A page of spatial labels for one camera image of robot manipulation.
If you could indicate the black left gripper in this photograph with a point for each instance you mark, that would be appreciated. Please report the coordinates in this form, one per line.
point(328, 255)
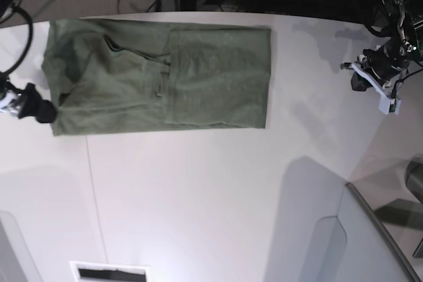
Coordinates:
point(376, 65)

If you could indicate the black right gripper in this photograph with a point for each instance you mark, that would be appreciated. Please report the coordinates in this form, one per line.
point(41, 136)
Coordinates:
point(31, 104)

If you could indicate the green t-shirt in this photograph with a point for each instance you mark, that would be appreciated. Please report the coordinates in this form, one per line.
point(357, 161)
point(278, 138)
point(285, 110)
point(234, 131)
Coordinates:
point(123, 76)

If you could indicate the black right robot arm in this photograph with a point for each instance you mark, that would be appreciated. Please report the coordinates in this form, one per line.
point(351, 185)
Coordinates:
point(9, 8)

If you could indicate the grey metal stand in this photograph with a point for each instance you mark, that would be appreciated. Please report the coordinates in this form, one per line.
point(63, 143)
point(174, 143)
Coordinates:
point(400, 212)

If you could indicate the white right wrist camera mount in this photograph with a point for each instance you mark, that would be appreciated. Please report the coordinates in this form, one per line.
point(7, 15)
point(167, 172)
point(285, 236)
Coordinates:
point(11, 98)

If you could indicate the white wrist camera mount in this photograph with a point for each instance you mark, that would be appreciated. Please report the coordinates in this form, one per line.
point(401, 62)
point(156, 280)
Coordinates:
point(373, 84)
point(11, 98)

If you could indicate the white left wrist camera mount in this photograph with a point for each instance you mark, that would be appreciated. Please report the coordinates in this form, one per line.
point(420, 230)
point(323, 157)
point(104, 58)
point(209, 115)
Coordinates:
point(373, 84)

